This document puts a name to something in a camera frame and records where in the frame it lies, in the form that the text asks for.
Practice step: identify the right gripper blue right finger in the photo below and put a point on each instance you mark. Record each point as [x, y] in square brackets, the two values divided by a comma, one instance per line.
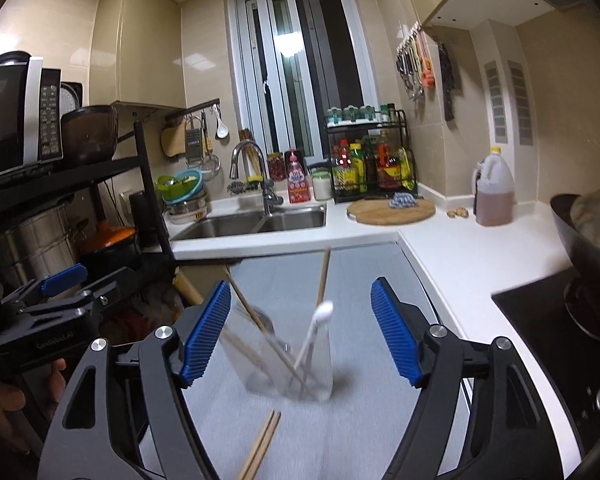
[399, 338]

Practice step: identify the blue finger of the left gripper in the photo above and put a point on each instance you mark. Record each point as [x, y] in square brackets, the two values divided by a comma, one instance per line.
[64, 280]

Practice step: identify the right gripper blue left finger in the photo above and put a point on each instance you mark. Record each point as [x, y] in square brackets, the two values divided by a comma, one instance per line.
[203, 333]

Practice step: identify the white striped spoon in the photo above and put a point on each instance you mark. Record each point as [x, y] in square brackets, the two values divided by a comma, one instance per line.
[313, 365]

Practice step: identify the chrome kitchen faucet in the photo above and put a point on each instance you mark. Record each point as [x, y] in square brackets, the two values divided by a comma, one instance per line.
[270, 199]

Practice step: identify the hanging utensils rack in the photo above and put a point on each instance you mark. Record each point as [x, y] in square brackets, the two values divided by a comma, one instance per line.
[413, 63]

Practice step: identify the person's left hand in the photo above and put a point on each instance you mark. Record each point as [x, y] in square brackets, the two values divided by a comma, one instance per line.
[12, 400]

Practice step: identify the orange lidded pot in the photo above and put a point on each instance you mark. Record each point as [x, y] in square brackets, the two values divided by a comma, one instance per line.
[105, 240]

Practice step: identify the large steel stockpot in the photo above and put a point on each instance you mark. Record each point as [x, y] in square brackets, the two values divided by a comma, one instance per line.
[37, 248]

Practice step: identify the clear plastic utensil holder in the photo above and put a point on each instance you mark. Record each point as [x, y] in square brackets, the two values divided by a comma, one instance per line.
[270, 366]

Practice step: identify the grey fabric table mat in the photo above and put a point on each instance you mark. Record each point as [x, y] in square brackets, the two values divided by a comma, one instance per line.
[353, 434]

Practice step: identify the black metal shelf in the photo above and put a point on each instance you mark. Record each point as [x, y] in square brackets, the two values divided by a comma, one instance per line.
[24, 195]

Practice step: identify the stainless steel sink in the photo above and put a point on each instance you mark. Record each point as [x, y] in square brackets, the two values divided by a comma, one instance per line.
[312, 217]

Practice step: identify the green colander bowl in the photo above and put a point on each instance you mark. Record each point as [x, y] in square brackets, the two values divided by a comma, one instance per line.
[182, 186]

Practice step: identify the dark glass bowl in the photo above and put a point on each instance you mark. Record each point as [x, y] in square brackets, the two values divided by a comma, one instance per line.
[89, 134]

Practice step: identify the round wooden cutting board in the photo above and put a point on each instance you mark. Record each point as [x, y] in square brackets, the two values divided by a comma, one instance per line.
[378, 212]

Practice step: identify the red dish soap bottle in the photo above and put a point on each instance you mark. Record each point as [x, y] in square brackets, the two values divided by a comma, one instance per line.
[297, 185]

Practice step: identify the ginger root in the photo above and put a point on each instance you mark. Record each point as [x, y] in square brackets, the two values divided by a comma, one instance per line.
[459, 212]

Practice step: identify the blue dish cloth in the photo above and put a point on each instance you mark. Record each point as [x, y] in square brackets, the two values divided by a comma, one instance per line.
[403, 201]

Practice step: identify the black gas stove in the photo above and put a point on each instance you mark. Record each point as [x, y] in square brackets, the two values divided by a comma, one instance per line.
[554, 317]

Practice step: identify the white jar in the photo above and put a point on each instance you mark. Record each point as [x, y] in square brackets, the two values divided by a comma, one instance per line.
[322, 185]

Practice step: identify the plastic jug of oil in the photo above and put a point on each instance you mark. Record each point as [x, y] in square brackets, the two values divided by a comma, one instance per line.
[494, 191]

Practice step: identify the microwave oven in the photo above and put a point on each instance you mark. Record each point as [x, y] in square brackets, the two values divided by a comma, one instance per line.
[29, 112]

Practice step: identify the white hanging ladle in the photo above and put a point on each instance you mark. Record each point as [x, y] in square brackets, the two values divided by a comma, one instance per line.
[222, 131]

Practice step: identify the metal grater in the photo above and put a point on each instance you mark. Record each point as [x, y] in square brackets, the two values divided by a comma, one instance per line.
[193, 140]

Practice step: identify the black spice rack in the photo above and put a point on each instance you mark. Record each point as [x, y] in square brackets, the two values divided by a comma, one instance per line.
[370, 153]

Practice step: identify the black wok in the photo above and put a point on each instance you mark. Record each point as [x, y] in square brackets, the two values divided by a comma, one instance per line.
[577, 219]

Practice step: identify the hanging black cleaver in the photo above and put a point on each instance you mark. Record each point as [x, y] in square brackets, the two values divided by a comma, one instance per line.
[448, 82]

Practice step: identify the window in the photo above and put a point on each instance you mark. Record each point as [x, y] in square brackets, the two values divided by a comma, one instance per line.
[293, 61]

